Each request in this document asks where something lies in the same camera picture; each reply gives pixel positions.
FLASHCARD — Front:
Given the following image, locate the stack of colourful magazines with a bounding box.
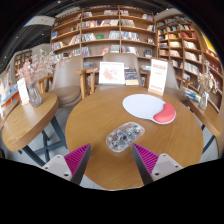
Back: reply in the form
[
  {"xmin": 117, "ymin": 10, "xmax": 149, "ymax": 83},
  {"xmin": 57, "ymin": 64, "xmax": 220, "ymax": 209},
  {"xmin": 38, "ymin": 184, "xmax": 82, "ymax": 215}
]
[{"xmin": 182, "ymin": 86, "xmax": 202, "ymax": 103}]

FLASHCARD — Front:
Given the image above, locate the round wooden side table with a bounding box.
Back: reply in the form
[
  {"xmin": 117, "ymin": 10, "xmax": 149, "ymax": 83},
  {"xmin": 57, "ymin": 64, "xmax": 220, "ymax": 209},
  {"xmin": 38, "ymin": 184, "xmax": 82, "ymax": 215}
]
[
  {"xmin": 1, "ymin": 92, "xmax": 68, "ymax": 168},
  {"xmin": 0, "ymin": 99, "xmax": 20, "ymax": 131},
  {"xmin": 186, "ymin": 96, "xmax": 224, "ymax": 155}
]

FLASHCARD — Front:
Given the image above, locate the tall curved wooden bookshelf unit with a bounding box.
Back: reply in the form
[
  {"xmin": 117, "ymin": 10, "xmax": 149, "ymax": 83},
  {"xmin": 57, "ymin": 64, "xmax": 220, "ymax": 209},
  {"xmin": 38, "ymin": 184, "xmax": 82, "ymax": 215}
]
[{"xmin": 154, "ymin": 13, "xmax": 224, "ymax": 111}]

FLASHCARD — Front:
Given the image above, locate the glass vase with pink flowers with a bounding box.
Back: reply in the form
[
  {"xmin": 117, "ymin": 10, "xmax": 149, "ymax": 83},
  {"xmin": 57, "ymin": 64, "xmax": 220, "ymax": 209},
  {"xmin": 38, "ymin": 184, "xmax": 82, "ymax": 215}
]
[{"xmin": 16, "ymin": 49, "xmax": 58, "ymax": 108}]

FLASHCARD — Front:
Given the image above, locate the taupe armchair with wooden arms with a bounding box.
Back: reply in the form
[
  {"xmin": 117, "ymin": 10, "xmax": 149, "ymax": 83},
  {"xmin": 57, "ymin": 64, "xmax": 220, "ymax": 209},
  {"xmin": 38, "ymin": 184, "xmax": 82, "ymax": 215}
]
[
  {"xmin": 164, "ymin": 63, "xmax": 188, "ymax": 102},
  {"xmin": 36, "ymin": 55, "xmax": 90, "ymax": 108},
  {"xmin": 88, "ymin": 52, "xmax": 150, "ymax": 93}
]

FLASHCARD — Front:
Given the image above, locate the low book display table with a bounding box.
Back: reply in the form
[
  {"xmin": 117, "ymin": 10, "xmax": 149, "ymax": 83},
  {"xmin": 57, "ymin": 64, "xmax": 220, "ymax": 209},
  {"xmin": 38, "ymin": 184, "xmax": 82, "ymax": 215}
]
[{"xmin": 0, "ymin": 70, "xmax": 21, "ymax": 111}]

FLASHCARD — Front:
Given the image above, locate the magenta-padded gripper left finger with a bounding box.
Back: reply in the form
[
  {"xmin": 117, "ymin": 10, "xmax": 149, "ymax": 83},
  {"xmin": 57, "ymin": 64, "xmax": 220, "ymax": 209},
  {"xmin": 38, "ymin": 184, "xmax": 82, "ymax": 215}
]
[{"xmin": 41, "ymin": 143, "xmax": 92, "ymax": 186}]

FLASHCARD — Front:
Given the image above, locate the glass vase with dried flowers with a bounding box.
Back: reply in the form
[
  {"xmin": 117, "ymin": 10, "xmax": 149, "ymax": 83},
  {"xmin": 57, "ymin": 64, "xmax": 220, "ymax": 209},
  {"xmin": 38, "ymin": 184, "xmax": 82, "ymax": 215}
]
[{"xmin": 196, "ymin": 61, "xmax": 220, "ymax": 111}]

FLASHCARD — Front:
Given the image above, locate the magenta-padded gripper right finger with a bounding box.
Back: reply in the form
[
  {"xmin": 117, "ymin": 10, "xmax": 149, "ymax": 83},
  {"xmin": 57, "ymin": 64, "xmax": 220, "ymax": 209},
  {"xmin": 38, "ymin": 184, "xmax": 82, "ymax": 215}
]
[{"xmin": 131, "ymin": 143, "xmax": 184, "ymax": 186}]

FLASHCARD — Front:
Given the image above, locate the wide wooden bookshelf unit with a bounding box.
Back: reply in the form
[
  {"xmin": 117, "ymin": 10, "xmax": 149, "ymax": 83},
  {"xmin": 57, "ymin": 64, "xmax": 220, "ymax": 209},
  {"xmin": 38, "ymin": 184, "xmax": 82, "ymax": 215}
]
[{"xmin": 49, "ymin": 4, "xmax": 157, "ymax": 68}]

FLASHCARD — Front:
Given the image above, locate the small white table sign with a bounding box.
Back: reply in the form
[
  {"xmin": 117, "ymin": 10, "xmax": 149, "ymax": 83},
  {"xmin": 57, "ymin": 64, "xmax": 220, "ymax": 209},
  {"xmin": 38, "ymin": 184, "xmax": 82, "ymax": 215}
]
[{"xmin": 16, "ymin": 77, "xmax": 30, "ymax": 106}]

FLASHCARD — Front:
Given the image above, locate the white framed floral picture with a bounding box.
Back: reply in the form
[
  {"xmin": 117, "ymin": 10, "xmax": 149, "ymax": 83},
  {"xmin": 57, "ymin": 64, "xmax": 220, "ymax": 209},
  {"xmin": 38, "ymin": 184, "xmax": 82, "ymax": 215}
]
[{"xmin": 98, "ymin": 61, "xmax": 126, "ymax": 86}]

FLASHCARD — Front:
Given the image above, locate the white hanging ceiling sign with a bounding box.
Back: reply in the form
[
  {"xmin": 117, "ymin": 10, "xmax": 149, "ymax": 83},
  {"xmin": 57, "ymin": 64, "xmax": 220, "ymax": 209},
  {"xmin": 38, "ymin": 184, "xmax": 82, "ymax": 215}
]
[{"xmin": 23, "ymin": 15, "xmax": 56, "ymax": 28}]

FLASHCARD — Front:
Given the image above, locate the transparent computer mouse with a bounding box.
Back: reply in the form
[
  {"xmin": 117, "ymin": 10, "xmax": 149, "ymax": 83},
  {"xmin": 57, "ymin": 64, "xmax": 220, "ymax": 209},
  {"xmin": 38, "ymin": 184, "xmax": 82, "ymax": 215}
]
[{"xmin": 105, "ymin": 121, "xmax": 146, "ymax": 154}]

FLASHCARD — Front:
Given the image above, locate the small distant bookshelf unit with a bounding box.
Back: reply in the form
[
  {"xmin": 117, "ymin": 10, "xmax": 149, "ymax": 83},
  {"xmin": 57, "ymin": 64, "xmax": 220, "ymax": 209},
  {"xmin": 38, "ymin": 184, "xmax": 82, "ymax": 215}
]
[{"xmin": 13, "ymin": 49, "xmax": 33, "ymax": 81}]

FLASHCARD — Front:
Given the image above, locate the white mouse pad red rest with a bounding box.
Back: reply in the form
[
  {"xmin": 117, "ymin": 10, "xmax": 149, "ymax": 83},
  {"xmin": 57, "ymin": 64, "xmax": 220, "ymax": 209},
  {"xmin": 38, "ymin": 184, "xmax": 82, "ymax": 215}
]
[{"xmin": 122, "ymin": 93, "xmax": 177, "ymax": 126}]

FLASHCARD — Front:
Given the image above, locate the white sign on wooden stand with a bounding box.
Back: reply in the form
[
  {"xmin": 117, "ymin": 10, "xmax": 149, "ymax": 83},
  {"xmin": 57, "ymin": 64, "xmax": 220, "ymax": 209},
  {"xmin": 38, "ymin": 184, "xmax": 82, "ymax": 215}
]
[{"xmin": 147, "ymin": 58, "xmax": 169, "ymax": 97}]

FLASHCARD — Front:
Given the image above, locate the dark blue book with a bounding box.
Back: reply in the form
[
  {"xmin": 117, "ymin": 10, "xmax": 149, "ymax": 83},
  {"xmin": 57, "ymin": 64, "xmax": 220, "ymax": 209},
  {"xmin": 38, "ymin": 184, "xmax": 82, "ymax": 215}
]
[{"xmin": 124, "ymin": 68, "xmax": 140, "ymax": 87}]

